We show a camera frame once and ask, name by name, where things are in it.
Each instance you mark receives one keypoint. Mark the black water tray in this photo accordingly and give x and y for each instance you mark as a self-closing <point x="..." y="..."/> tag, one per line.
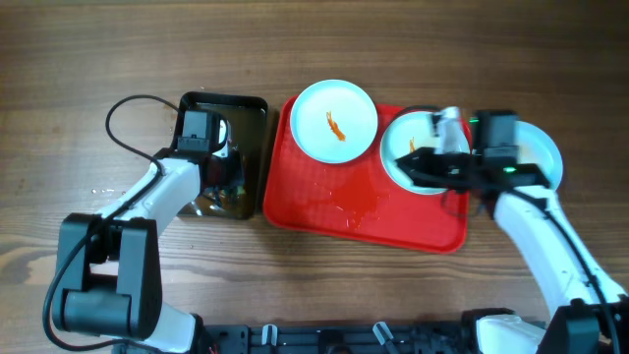
<point x="247" y="116"/>

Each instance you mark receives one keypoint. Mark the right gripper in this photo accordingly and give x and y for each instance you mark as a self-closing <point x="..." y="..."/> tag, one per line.
<point x="428" y="175"/>

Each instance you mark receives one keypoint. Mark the red plastic tray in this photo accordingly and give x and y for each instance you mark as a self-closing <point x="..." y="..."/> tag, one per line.
<point x="357" y="200"/>

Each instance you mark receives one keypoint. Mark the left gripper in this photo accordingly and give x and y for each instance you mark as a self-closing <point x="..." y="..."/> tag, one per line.
<point x="238" y="171"/>

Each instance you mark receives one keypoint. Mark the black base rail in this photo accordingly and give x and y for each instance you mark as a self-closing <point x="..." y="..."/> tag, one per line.
<point x="422" y="338"/>

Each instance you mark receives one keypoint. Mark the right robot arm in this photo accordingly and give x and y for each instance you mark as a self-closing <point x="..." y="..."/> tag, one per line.
<point x="588" y="309"/>

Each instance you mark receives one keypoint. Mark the white plate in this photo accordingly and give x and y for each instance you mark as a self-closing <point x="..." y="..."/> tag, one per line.
<point x="333" y="121"/>
<point x="537" y="147"/>
<point x="405" y="134"/>

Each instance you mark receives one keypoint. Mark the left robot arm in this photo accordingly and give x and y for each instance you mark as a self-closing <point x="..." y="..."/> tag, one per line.
<point x="107" y="288"/>

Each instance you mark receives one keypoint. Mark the green sponge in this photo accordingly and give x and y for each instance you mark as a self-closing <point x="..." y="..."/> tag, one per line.
<point x="232" y="196"/>

